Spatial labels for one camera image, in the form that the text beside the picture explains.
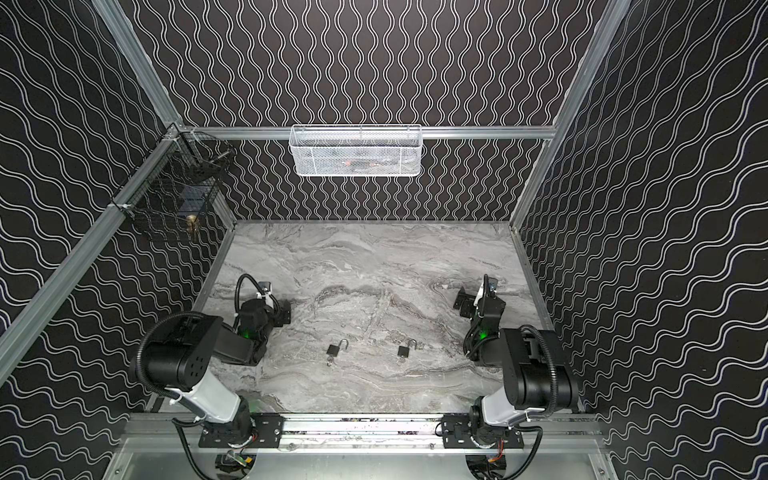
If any white mesh basket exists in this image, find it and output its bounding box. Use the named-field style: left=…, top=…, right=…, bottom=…
left=289, top=124, right=424, bottom=177

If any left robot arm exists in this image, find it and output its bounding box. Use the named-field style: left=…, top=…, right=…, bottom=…
left=132, top=295, right=292, bottom=448

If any black wire basket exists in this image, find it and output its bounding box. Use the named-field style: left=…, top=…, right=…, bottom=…
left=116, top=131, right=236, bottom=244

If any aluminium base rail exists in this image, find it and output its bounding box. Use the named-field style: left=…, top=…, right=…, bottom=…
left=196, top=413, right=524, bottom=453

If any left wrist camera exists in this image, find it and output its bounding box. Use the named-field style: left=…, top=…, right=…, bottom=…
left=256, top=281, right=272, bottom=300

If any black padlock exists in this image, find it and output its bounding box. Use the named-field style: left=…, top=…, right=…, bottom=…
left=326, top=338, right=349, bottom=366
left=397, top=338, right=419, bottom=361

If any brass object in basket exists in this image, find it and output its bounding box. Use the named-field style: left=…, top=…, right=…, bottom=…
left=186, top=215, right=199, bottom=236

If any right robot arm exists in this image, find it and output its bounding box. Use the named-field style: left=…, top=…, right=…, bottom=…
left=440, top=286, right=579, bottom=449

